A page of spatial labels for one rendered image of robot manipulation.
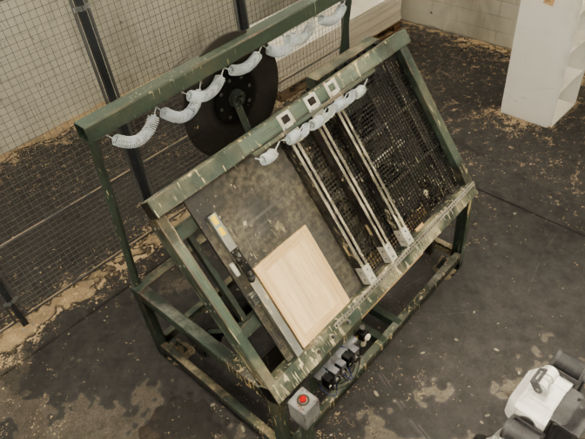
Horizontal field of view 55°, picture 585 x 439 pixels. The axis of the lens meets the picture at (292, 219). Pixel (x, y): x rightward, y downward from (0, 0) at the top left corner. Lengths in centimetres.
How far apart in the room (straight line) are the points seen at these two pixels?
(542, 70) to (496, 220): 181
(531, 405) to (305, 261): 141
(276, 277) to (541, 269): 260
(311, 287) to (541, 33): 394
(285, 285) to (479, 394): 171
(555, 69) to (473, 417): 369
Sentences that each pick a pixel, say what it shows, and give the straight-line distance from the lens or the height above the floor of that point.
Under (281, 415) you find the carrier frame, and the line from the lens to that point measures 338.
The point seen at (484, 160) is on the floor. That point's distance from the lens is 608.
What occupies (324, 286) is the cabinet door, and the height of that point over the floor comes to 105.
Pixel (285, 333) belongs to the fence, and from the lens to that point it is 318.
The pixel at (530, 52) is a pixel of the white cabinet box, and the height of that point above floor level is 78.
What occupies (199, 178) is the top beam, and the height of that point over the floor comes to 189.
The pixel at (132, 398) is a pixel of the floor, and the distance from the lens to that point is 444.
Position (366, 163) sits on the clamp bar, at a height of 144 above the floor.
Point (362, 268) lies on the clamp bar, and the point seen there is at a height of 102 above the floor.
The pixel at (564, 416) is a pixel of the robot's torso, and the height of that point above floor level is 137.
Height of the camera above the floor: 360
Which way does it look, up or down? 42 degrees down
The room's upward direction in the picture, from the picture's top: 7 degrees counter-clockwise
